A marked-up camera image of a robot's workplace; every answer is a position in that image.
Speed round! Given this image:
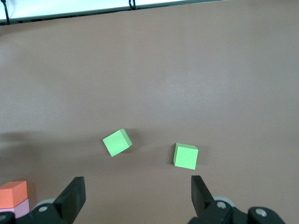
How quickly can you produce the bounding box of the orange foam cube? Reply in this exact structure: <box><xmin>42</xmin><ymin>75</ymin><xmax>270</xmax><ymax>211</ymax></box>
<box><xmin>0</xmin><ymin>181</ymin><xmax>28</xmax><ymax>209</ymax></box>

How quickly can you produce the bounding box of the pink foam cube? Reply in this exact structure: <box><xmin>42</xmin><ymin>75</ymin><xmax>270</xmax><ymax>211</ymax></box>
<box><xmin>0</xmin><ymin>198</ymin><xmax>30</xmax><ymax>219</ymax></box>

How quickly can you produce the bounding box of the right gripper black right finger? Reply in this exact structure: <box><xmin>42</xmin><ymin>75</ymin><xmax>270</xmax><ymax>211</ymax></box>
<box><xmin>188</xmin><ymin>175</ymin><xmax>287</xmax><ymax>224</ymax></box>

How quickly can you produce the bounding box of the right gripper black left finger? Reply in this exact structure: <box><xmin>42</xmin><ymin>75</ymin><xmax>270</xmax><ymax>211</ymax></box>
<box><xmin>0</xmin><ymin>176</ymin><xmax>86</xmax><ymax>224</ymax></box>

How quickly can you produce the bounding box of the brown table cover sheet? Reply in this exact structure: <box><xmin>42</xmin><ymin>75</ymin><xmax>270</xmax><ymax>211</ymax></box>
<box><xmin>0</xmin><ymin>0</ymin><xmax>299</xmax><ymax>224</ymax></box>

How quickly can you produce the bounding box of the green foam cube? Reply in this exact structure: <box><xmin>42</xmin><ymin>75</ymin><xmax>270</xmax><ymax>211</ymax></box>
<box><xmin>173</xmin><ymin>142</ymin><xmax>199</xmax><ymax>169</ymax></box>
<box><xmin>102</xmin><ymin>129</ymin><xmax>133</xmax><ymax>157</ymax></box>

